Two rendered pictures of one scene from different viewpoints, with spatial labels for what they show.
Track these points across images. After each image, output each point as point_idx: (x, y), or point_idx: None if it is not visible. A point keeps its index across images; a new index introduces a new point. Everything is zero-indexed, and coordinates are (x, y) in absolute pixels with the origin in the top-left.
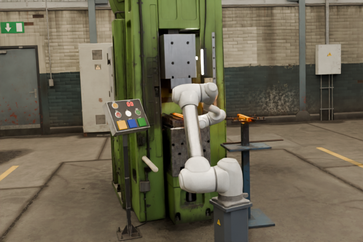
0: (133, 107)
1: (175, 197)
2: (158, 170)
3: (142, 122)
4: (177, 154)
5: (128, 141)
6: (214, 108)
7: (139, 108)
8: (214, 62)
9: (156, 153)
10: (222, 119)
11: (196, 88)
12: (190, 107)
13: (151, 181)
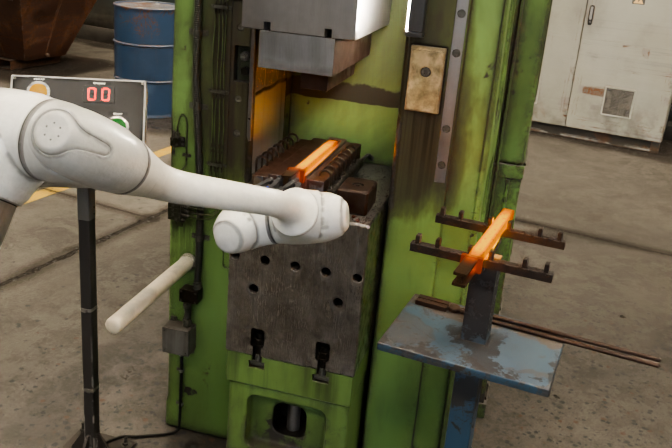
0: (109, 106)
1: (232, 408)
2: (224, 306)
3: None
4: (247, 289)
5: None
6: (223, 198)
7: (130, 115)
8: None
9: (224, 256)
10: (324, 236)
11: (6, 122)
12: None
13: (203, 329)
